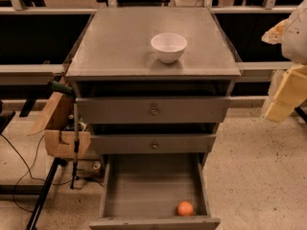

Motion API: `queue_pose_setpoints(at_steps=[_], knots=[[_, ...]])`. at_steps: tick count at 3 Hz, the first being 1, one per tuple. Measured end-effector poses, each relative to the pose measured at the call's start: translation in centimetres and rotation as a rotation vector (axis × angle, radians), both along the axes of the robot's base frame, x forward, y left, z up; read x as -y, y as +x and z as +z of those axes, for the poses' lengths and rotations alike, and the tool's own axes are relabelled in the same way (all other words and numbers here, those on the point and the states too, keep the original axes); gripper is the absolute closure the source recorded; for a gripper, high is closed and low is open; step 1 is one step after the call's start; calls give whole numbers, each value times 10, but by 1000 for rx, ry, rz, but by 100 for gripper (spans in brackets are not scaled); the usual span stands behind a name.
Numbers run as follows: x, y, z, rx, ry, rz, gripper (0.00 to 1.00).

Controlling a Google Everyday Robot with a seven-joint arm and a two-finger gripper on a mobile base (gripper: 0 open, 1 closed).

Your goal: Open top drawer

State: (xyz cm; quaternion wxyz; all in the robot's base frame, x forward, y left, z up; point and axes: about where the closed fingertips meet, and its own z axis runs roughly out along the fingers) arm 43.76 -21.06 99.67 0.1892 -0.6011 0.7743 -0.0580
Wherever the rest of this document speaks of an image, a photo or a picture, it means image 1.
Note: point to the orange ball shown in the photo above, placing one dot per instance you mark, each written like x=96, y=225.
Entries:
x=185, y=208

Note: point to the green handled pole tool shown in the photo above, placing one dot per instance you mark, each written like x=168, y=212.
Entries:
x=69, y=92

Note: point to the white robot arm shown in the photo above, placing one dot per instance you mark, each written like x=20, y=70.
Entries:
x=291, y=34

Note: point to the grey top drawer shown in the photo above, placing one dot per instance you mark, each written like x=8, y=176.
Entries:
x=143, y=110

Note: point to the grey bottom drawer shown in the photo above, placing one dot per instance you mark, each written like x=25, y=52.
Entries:
x=142, y=192

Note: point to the white ceramic bowl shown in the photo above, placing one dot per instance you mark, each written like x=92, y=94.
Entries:
x=168, y=47

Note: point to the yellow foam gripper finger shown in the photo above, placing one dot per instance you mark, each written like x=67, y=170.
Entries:
x=291, y=93

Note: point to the black tripod leg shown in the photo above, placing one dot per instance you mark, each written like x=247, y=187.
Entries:
x=44, y=192

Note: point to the grey drawer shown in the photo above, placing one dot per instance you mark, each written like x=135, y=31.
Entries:
x=152, y=143
x=142, y=192
x=143, y=110

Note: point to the grey middle drawer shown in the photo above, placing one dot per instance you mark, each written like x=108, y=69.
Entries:
x=152, y=143

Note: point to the grey metal drawer cabinet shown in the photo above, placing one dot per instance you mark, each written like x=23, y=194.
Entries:
x=116, y=60

